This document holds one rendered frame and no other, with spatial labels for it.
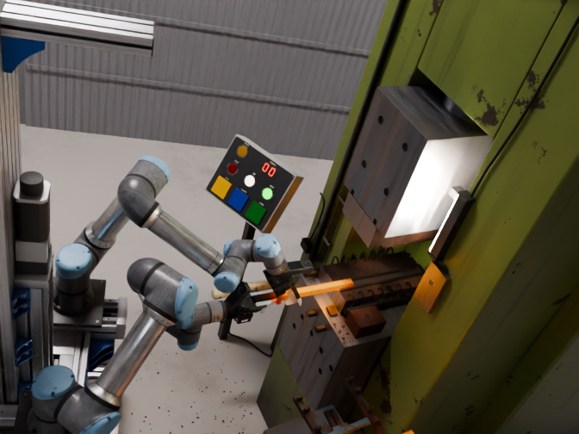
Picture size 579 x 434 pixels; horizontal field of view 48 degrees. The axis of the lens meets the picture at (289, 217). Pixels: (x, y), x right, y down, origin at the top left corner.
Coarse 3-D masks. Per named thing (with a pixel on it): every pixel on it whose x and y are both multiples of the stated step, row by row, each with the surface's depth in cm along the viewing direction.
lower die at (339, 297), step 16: (384, 256) 268; (400, 256) 270; (320, 272) 256; (336, 272) 252; (352, 272) 254; (368, 272) 256; (384, 272) 257; (352, 288) 247; (368, 288) 249; (384, 288) 251; (400, 288) 253; (336, 304) 247
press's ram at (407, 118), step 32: (384, 96) 205; (416, 96) 209; (384, 128) 207; (416, 128) 193; (448, 128) 198; (480, 128) 203; (352, 160) 226; (384, 160) 209; (416, 160) 195; (448, 160) 200; (480, 160) 208; (352, 192) 230; (384, 192) 212; (416, 192) 205; (448, 192) 212; (384, 224) 213; (416, 224) 217
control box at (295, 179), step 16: (240, 144) 270; (224, 160) 273; (240, 160) 269; (256, 160) 266; (272, 160) 263; (224, 176) 273; (240, 176) 269; (256, 176) 266; (272, 176) 262; (288, 176) 260; (208, 192) 276; (256, 192) 266; (272, 192) 262; (288, 192) 261; (272, 208) 262; (272, 224) 267
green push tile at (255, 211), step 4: (252, 204) 265; (256, 204) 265; (248, 208) 266; (252, 208) 265; (256, 208) 265; (260, 208) 264; (264, 208) 263; (248, 212) 266; (252, 212) 265; (256, 212) 264; (260, 212) 264; (264, 212) 263; (248, 216) 266; (252, 216) 265; (256, 216) 264; (260, 216) 264; (252, 220) 265; (256, 220) 264; (260, 220) 264; (256, 224) 264
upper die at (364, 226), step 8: (352, 200) 229; (344, 208) 234; (352, 208) 229; (360, 208) 225; (352, 216) 230; (360, 216) 225; (368, 216) 222; (352, 224) 230; (360, 224) 226; (368, 224) 222; (360, 232) 227; (368, 232) 222; (376, 232) 219; (416, 232) 230; (424, 232) 232; (432, 232) 234; (368, 240) 223; (376, 240) 222; (384, 240) 225; (392, 240) 227; (400, 240) 229; (408, 240) 231
